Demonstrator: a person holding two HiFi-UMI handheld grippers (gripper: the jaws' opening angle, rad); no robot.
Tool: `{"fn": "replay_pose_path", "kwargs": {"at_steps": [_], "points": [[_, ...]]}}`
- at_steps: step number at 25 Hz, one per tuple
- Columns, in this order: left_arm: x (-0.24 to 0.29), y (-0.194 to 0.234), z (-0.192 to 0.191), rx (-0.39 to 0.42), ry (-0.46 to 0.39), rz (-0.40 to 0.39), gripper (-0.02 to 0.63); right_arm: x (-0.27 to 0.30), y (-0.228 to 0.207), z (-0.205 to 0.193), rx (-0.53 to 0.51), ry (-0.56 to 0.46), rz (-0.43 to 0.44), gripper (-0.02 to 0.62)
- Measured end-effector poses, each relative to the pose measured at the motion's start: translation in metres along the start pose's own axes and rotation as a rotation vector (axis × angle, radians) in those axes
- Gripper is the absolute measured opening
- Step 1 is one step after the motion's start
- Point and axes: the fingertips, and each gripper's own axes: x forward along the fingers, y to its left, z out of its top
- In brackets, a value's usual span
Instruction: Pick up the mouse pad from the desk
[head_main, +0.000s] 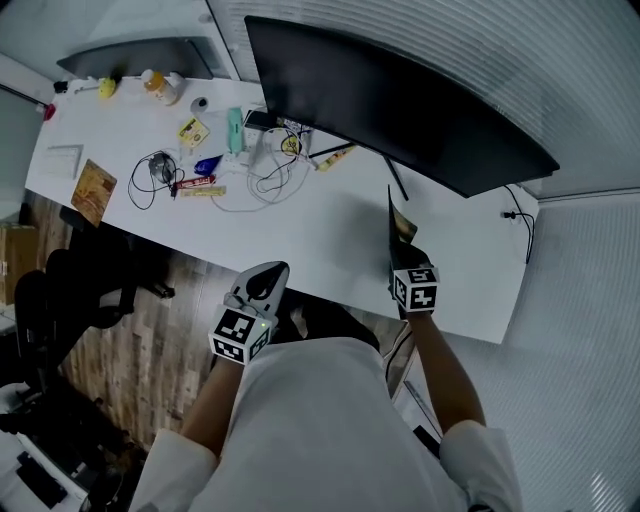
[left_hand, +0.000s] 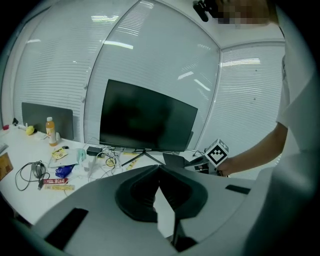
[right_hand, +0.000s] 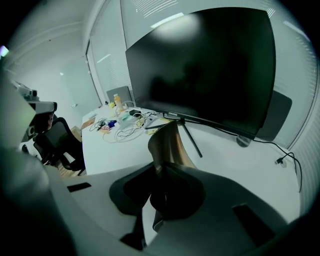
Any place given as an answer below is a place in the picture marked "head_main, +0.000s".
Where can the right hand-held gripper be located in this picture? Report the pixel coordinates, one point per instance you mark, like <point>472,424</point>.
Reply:
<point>417,290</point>

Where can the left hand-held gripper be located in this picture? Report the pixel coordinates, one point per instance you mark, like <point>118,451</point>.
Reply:
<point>240,335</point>

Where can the dark streaked mouse pad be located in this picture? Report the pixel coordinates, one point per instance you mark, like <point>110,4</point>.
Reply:
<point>400,225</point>

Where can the person's left forearm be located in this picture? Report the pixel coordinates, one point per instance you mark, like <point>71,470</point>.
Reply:
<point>215,405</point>

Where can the person's right forearm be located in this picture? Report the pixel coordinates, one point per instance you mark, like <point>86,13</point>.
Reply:
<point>445,370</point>

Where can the brown patterned booklet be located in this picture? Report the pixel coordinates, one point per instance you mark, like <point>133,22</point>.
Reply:
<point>94,192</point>

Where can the person's black trousers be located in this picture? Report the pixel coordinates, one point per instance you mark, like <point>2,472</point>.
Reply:
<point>325,322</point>

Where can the black monitor stand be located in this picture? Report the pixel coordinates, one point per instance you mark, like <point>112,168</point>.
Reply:
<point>397,179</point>

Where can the person's white shirt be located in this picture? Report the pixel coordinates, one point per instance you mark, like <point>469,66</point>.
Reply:
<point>320,435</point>

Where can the yellow stick packet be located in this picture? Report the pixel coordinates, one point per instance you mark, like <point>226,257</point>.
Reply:
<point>335,158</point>

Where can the red snack bar packet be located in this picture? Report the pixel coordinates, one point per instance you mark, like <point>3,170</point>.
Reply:
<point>197,181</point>

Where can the black office chair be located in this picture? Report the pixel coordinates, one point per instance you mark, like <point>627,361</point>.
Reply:
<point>75,300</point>

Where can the blue packet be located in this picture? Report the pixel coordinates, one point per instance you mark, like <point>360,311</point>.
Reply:
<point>207,164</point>

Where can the white power strip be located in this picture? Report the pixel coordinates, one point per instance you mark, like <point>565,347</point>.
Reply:
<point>235,159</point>

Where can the black curved monitor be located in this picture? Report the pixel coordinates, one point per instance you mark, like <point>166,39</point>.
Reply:
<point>390,100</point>

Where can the yellow round sticker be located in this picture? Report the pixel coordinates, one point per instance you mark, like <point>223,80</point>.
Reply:
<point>290,145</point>

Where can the mint green case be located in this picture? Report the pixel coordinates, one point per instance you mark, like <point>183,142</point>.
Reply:
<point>235,130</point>

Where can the yellow card packet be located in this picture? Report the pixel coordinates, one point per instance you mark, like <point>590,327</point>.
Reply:
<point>192,131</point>

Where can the black phone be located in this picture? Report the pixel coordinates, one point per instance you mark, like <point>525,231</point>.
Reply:
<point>259,120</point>

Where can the cardboard box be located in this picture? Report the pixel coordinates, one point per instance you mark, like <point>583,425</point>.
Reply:
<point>17,265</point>

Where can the small white round device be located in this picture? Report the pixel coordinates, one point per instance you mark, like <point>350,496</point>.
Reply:
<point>199,105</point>

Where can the white keypad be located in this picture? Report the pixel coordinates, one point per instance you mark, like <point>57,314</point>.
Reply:
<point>64,160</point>

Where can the orange juice bottle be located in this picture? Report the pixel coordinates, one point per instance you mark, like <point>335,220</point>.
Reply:
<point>156,85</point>

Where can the yellow toy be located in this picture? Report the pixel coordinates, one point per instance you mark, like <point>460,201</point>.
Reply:
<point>106,89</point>

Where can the dark grey desk partition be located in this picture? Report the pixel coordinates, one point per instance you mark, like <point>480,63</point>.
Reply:
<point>145,57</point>

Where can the small red object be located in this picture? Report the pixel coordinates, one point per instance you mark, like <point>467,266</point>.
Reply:
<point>49,111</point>

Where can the small white gadget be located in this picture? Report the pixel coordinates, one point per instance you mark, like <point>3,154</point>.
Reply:
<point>80,87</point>

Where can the small black box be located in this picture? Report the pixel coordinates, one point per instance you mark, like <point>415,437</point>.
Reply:
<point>60,86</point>

